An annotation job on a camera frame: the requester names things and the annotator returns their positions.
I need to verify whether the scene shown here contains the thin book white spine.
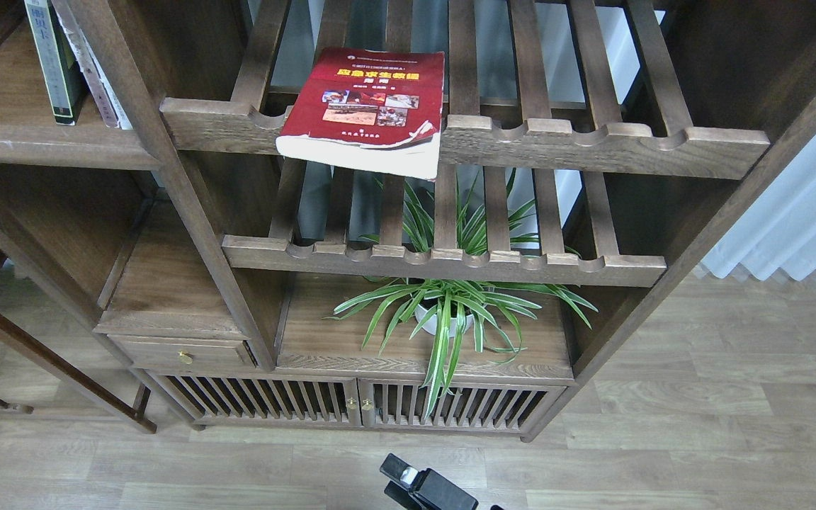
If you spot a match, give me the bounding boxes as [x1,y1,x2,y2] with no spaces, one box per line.
[52,1,133,130]

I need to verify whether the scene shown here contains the dark wooden bookshelf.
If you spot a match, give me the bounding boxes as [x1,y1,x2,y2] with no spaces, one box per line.
[0,1,816,441]

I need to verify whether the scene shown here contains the white curtain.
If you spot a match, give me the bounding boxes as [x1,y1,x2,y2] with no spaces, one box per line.
[700,135,816,281]

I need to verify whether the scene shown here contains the brass drawer knob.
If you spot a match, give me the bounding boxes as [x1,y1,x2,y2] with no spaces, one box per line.
[178,351,193,365]

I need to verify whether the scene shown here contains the green black cover book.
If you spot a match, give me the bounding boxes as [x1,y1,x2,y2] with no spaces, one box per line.
[25,1,88,125]

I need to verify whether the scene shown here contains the green spider plant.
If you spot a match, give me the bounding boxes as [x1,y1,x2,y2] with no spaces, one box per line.
[326,184,598,417]

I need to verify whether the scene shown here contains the red cover book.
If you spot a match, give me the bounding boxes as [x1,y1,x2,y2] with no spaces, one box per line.
[276,47,445,180]

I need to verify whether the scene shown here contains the white plant pot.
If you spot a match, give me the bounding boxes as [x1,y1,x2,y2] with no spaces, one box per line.
[414,297,474,337]

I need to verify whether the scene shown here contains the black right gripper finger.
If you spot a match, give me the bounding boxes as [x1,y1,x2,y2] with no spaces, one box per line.
[380,454,479,509]

